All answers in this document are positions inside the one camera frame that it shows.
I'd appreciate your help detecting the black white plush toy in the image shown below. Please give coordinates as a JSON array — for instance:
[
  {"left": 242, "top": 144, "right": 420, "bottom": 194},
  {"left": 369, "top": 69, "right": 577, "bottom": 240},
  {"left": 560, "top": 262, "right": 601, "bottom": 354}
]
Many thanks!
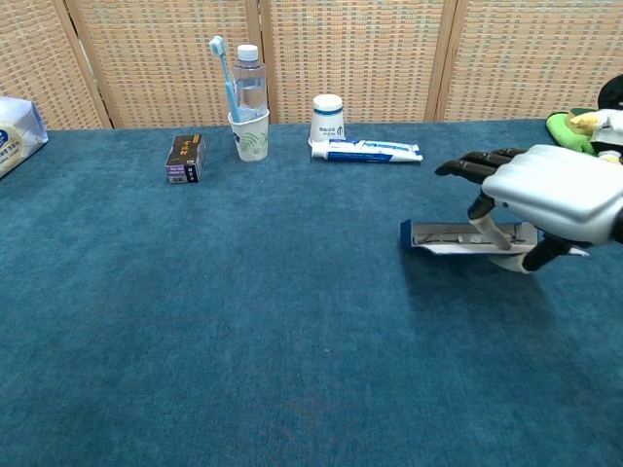
[{"left": 568, "top": 72, "right": 623, "bottom": 165}]

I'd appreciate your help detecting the white tissue pack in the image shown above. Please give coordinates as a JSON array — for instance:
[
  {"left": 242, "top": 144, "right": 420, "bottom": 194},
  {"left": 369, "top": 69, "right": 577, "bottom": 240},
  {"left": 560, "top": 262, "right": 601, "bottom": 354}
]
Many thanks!
[{"left": 0, "top": 95, "right": 50, "bottom": 180}]

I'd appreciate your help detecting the light blue toothbrush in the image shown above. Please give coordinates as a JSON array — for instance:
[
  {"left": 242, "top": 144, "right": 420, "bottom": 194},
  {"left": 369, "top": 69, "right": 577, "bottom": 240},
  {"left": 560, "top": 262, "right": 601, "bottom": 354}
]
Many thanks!
[{"left": 208, "top": 35, "right": 243, "bottom": 123}]

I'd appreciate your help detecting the upturned white blue paper cup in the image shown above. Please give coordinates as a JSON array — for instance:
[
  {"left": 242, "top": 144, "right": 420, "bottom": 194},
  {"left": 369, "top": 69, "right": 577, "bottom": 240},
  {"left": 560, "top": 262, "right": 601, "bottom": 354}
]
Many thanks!
[{"left": 308, "top": 93, "right": 346, "bottom": 147}]

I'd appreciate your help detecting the green plush cushion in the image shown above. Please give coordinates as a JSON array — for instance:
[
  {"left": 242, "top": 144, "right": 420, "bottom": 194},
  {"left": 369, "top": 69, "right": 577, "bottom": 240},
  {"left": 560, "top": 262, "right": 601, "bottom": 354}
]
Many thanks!
[{"left": 544, "top": 110, "right": 600, "bottom": 157}]

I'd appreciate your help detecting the small dark cardboard box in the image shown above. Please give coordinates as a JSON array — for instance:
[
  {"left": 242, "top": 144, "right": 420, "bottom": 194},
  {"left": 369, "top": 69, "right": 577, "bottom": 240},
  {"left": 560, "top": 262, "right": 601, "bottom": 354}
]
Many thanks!
[{"left": 165, "top": 134, "right": 207, "bottom": 185}]

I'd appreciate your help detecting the woven bamboo folding screen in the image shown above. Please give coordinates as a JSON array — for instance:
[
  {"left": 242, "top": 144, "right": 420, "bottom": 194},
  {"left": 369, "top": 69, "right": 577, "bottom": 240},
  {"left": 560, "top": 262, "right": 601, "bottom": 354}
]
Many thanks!
[{"left": 0, "top": 0, "right": 623, "bottom": 131}]

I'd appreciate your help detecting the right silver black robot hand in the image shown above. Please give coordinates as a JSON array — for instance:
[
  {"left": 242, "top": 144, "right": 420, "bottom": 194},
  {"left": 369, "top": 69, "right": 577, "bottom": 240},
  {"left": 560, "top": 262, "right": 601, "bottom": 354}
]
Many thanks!
[{"left": 434, "top": 144, "right": 623, "bottom": 276}]

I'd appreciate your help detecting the white blue toothpaste tube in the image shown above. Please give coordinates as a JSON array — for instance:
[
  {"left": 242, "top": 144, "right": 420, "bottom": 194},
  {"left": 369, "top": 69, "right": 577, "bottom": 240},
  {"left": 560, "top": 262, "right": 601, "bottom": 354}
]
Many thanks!
[{"left": 310, "top": 138, "right": 424, "bottom": 165}]

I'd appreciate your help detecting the clear plastic water bottle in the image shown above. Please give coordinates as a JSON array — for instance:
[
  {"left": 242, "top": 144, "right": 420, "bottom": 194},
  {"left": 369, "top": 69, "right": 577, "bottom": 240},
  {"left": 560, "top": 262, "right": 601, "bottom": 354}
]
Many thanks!
[{"left": 232, "top": 43, "right": 269, "bottom": 123}]

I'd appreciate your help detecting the paper cup with leaf print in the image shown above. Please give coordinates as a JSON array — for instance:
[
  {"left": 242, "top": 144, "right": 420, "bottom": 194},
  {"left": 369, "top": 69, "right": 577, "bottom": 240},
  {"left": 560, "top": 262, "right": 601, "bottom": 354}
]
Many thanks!
[{"left": 227, "top": 109, "right": 271, "bottom": 162}]

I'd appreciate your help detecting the blue felt table cloth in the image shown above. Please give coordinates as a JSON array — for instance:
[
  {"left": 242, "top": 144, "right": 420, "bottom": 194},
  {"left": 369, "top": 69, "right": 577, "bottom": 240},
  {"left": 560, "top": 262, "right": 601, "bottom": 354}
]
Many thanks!
[{"left": 0, "top": 119, "right": 623, "bottom": 467}]

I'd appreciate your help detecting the blue glasses case grey lining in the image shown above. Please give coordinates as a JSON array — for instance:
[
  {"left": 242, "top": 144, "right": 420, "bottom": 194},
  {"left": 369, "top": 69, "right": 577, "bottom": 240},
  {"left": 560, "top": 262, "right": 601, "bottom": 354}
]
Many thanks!
[{"left": 399, "top": 218, "right": 591, "bottom": 259}]

